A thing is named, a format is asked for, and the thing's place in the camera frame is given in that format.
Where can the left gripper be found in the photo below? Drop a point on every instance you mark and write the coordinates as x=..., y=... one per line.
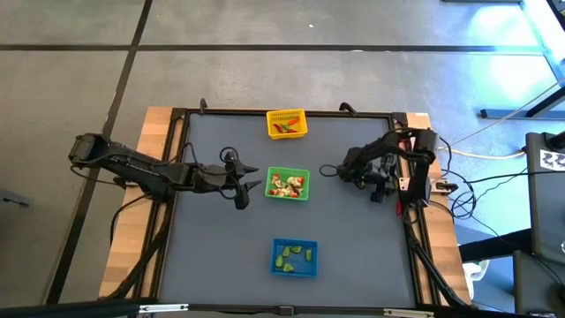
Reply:
x=220, y=179

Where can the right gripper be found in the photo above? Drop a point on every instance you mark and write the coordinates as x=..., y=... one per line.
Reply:
x=364, y=170

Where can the beige toy mushroom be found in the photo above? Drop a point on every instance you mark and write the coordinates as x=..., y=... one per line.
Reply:
x=282, y=192

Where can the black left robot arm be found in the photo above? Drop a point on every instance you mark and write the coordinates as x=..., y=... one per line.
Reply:
x=141, y=168

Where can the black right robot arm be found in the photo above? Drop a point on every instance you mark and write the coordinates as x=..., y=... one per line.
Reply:
x=421, y=176

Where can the yellow plastic basket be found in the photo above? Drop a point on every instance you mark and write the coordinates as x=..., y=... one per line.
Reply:
x=276, y=134

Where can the green plastic basket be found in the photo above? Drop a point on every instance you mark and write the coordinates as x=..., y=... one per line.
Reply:
x=304, y=196

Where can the blue plastic basket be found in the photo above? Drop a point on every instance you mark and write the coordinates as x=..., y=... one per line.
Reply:
x=309, y=269

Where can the light wooden table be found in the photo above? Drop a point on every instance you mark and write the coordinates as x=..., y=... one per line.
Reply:
x=125, y=260

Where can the black metal base bar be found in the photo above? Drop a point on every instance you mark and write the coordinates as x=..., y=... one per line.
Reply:
x=494, y=245

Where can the white plastic object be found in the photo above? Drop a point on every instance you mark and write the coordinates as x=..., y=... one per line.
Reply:
x=474, y=274

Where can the black desk leg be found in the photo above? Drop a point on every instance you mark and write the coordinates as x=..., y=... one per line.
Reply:
x=507, y=113

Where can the black equipment cart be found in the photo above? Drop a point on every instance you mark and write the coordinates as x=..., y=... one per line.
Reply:
x=545, y=212

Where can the black white marker tag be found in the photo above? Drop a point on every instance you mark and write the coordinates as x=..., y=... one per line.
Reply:
x=552, y=160

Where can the black equipment box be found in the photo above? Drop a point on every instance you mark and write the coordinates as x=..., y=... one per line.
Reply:
x=538, y=287

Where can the black rig beam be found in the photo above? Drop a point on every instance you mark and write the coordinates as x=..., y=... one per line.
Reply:
x=66, y=311

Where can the grey floor object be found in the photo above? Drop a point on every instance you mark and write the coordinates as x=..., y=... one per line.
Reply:
x=11, y=196

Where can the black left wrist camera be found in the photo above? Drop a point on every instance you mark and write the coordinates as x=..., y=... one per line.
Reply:
x=242, y=201

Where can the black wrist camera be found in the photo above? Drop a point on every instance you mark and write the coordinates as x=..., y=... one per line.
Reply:
x=378, y=194
x=242, y=201

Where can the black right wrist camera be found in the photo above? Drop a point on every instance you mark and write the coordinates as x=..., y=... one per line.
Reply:
x=378, y=194

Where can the black aluminium table frame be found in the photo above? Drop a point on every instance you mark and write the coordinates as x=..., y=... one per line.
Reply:
x=238, y=111

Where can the black frame clamp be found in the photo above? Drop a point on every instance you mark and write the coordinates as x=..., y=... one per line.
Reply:
x=203, y=105
x=345, y=104

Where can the small grey beam bracket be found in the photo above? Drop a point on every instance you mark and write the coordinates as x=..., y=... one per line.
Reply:
x=286, y=311

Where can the silver beam bracket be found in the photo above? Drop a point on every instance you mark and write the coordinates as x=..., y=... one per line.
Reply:
x=408, y=313
x=163, y=308

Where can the thin dark desk frame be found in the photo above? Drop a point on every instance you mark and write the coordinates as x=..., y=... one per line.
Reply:
x=541, y=42

